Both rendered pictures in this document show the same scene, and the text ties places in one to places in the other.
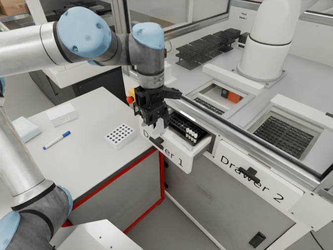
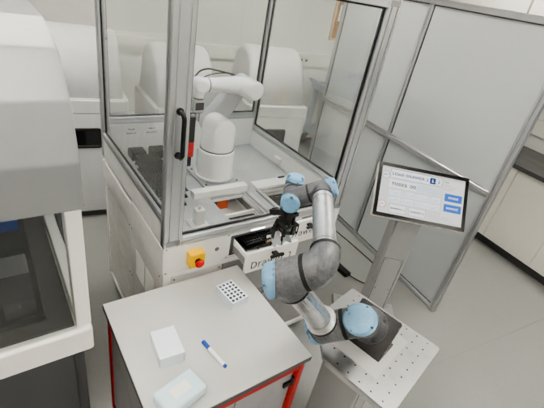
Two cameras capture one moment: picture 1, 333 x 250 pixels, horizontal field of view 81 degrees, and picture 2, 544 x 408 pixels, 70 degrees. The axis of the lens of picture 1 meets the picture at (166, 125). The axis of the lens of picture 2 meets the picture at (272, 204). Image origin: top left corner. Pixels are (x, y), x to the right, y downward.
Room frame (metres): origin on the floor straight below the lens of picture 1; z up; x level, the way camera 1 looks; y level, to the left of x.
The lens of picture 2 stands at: (0.48, 1.45, 1.98)
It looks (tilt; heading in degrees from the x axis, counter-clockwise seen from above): 30 degrees down; 274
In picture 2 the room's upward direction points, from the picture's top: 11 degrees clockwise
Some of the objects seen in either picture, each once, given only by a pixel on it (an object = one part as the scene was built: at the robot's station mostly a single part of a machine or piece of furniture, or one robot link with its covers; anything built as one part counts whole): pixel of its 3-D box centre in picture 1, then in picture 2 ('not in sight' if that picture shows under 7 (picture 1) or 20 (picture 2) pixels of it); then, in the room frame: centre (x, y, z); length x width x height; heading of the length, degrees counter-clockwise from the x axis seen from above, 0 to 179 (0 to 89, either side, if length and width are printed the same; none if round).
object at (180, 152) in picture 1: (163, 143); (271, 255); (0.52, 0.01, 0.87); 0.29 x 0.02 x 0.11; 44
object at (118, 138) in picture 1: (120, 136); (231, 294); (0.65, 0.22, 0.78); 0.12 x 0.08 x 0.04; 141
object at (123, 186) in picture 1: (100, 173); (198, 388); (0.70, 0.42, 0.38); 0.62 x 0.58 x 0.76; 44
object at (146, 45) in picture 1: (148, 49); (293, 187); (0.49, 0.05, 1.26); 0.09 x 0.08 x 0.11; 91
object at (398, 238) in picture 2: not in sight; (388, 271); (-0.21, -0.59, 0.51); 0.50 x 0.45 x 1.02; 94
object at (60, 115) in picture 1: (62, 114); (167, 346); (0.80, 0.56, 0.79); 0.13 x 0.09 x 0.05; 129
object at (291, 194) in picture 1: (251, 173); (306, 227); (0.38, -0.30, 0.87); 0.29 x 0.02 x 0.11; 44
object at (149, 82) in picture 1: (151, 77); not in sight; (0.49, 0.04, 1.18); 0.08 x 0.08 x 0.05
